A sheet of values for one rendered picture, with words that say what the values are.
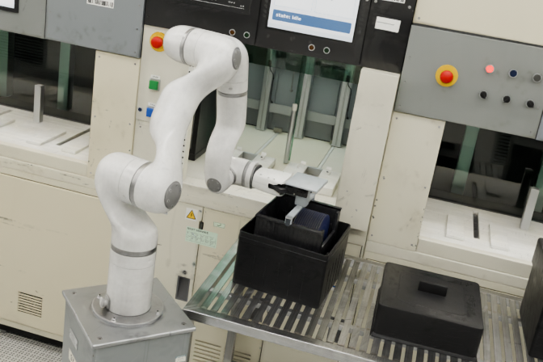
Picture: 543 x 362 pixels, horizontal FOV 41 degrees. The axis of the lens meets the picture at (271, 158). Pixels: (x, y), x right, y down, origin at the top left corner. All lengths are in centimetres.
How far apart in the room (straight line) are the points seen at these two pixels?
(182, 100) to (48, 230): 121
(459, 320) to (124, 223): 93
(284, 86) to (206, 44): 149
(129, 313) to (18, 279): 118
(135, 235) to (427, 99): 102
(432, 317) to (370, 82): 75
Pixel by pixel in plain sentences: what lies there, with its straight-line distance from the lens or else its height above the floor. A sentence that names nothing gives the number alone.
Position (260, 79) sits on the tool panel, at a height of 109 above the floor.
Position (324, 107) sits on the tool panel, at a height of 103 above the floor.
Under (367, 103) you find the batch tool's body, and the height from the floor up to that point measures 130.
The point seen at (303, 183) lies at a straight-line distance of 211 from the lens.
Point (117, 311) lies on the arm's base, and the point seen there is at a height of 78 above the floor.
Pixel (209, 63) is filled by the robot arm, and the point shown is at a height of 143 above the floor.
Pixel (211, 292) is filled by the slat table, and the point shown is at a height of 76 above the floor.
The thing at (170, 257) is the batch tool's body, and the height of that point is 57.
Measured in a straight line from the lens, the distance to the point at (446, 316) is 205.
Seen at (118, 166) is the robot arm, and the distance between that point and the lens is 183.
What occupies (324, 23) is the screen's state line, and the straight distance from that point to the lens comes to 233.
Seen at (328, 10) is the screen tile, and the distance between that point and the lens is 232.
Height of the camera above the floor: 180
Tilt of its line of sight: 18 degrees down
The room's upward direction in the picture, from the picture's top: 9 degrees clockwise
